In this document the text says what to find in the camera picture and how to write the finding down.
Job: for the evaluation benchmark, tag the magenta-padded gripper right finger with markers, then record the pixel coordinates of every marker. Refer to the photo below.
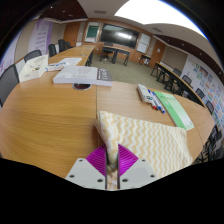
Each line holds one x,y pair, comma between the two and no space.
131,168

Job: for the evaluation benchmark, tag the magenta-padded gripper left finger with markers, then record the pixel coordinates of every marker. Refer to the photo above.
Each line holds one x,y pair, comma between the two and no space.
93,168

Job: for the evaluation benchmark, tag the cream zigzag patterned towel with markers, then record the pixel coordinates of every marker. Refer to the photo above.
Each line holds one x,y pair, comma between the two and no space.
150,140

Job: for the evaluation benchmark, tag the red whiteboard marker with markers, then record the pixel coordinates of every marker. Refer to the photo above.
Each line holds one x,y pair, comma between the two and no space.
153,104

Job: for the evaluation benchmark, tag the blue whiteboard marker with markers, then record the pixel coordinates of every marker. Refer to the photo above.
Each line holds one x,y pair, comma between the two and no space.
159,106

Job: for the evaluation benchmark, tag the green booklet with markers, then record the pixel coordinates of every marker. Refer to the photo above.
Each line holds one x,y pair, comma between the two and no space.
175,110

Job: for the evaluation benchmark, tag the white whiteboard eraser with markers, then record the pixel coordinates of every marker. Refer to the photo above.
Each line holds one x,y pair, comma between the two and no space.
144,92

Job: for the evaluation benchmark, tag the white book with dark spine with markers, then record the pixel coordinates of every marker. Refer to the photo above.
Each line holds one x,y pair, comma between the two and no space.
78,75

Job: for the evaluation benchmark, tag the group of black chairs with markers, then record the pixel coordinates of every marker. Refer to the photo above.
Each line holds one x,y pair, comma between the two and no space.
210,106

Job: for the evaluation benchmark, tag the long wooden side table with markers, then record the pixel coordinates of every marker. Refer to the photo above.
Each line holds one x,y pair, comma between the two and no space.
173,75

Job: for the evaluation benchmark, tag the small blue and white packet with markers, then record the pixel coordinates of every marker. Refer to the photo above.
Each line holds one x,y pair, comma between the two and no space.
53,67

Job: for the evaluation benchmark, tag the white printed paper sheet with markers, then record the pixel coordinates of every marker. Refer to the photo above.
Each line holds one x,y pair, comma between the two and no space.
70,61

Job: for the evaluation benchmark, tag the small dark side table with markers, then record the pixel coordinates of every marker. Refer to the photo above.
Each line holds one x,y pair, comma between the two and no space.
145,56

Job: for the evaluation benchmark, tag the white cardboard box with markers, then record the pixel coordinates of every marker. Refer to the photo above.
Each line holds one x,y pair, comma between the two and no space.
33,68

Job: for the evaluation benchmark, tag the brown wooden door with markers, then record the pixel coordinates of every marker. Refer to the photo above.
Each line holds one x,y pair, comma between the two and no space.
157,53
71,33

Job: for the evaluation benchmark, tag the black chair at desk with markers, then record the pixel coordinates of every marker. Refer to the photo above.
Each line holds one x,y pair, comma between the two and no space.
106,50

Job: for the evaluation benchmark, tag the dark-legged wooden desk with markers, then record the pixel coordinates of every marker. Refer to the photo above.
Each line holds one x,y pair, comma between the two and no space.
116,49

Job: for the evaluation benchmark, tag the black mesh office chair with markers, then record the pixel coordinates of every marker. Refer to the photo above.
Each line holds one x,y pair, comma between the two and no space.
32,55
8,83

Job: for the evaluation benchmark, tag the row of black office chairs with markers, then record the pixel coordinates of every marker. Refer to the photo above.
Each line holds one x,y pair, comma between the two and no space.
61,45

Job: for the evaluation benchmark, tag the purple standing banner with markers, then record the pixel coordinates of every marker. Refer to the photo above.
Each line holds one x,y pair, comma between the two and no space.
41,35

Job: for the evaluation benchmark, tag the large ceiling light panel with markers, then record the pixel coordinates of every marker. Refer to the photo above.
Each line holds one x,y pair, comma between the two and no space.
153,11

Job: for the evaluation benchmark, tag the colourful wall posters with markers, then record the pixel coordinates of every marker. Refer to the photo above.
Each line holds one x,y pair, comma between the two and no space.
208,83

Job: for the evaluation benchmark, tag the white wall board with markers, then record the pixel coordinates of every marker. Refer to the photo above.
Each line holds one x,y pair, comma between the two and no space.
143,42

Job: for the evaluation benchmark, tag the large black wall screen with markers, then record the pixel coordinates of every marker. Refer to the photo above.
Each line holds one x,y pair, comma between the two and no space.
120,35

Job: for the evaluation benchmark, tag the green board in white frame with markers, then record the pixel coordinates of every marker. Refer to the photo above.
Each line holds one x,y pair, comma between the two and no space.
92,31

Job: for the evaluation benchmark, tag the large purple wall banner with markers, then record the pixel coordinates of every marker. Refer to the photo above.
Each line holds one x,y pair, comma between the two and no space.
7,55

